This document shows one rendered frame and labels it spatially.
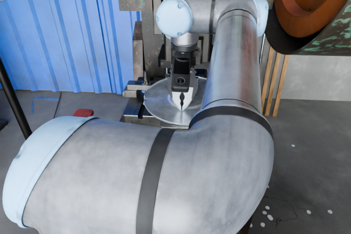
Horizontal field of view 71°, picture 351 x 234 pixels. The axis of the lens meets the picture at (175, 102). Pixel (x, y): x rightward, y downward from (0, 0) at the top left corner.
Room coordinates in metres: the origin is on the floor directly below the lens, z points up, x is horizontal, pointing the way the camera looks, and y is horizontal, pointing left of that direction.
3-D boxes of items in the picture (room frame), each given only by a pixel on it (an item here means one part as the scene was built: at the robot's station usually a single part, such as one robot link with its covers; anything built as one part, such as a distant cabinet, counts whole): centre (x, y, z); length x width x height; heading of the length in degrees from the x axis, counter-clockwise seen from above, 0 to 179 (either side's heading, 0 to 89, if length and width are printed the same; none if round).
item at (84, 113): (0.64, 0.30, 0.72); 0.07 x 0.06 x 0.08; 176
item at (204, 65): (0.85, -0.04, 0.86); 0.20 x 0.16 x 0.05; 86
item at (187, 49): (0.65, -0.02, 0.94); 0.09 x 0.08 x 0.12; 177
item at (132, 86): (0.86, 0.13, 0.76); 0.17 x 0.06 x 0.10; 86
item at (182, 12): (0.54, -0.02, 1.09); 0.11 x 0.11 x 0.08; 78
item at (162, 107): (0.70, -0.04, 0.79); 0.29 x 0.29 x 0.01
